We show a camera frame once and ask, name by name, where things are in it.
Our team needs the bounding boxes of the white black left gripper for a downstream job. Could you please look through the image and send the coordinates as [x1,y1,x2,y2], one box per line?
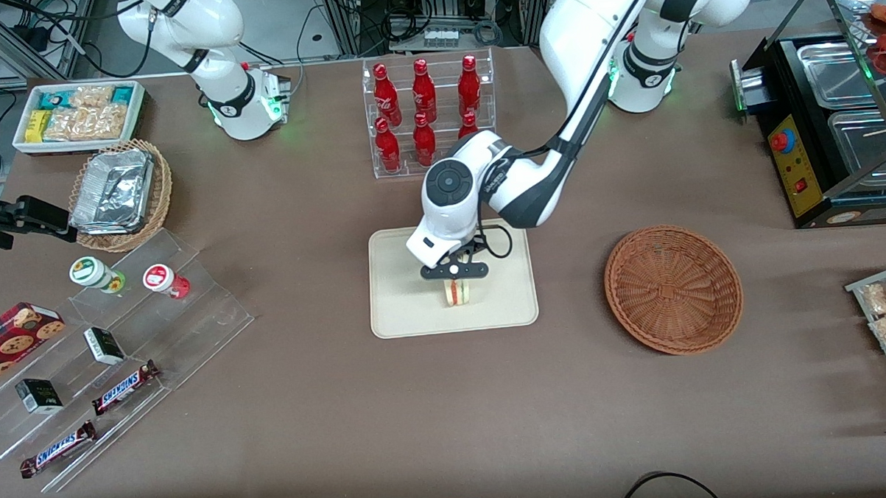
[404,218,491,298]

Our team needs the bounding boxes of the triangular sandwich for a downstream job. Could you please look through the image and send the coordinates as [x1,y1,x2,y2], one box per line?
[443,277,475,308]

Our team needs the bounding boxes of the beige plastic tray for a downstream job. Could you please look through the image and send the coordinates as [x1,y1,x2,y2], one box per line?
[367,217,541,340]

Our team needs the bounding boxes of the light wicker basket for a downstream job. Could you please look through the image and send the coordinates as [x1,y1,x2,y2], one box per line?
[66,138,175,255]

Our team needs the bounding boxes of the brown round wicker basket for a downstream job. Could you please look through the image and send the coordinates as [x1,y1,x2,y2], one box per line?
[602,222,747,359]

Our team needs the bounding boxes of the green lidded cup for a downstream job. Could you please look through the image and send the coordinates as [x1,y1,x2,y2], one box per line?
[68,255,127,296]

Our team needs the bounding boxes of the stacked aluminium foil containers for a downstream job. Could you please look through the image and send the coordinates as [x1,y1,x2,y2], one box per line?
[68,148,156,236]

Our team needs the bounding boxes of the white rectangular snack bin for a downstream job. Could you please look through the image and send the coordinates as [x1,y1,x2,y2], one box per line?
[10,80,149,157]

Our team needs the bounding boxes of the yellow snack pack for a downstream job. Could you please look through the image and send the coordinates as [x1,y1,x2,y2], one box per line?
[25,109,54,144]

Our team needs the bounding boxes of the large clear cracker bag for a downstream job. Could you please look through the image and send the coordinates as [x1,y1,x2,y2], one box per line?
[43,104,129,143]

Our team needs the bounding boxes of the red lidded cup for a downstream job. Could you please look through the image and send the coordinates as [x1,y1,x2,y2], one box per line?
[141,262,192,301]

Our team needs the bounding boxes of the red plaid cookie box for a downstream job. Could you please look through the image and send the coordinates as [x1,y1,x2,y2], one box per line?
[0,300,68,391]

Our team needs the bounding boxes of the clear acrylic bottle rack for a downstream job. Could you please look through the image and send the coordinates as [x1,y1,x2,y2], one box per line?
[360,46,499,181]

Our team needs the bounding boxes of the small black box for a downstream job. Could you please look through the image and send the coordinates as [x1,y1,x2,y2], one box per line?
[14,376,65,416]
[82,326,127,367]

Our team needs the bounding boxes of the small clear cracker bag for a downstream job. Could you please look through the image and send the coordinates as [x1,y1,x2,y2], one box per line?
[69,84,116,111]

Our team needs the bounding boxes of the clear acrylic tiered shelf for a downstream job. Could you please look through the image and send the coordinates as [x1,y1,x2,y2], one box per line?
[0,225,261,496]

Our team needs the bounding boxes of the brown snickers bar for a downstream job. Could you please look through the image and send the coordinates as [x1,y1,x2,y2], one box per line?
[17,420,99,480]
[90,359,163,417]

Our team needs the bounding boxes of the black hot food display case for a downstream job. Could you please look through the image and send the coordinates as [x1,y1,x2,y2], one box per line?
[728,0,886,233]

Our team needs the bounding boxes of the stainless steel food pan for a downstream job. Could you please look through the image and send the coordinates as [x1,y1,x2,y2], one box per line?
[795,39,885,111]
[827,107,886,176]

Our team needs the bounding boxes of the aluminium frame structure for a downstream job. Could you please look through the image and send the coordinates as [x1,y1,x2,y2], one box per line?
[0,0,102,83]

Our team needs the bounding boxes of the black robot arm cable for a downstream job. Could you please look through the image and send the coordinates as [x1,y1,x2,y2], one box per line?
[455,0,672,261]

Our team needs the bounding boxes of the black looped table cable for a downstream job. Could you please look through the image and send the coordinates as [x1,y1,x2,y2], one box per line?
[616,469,726,498]

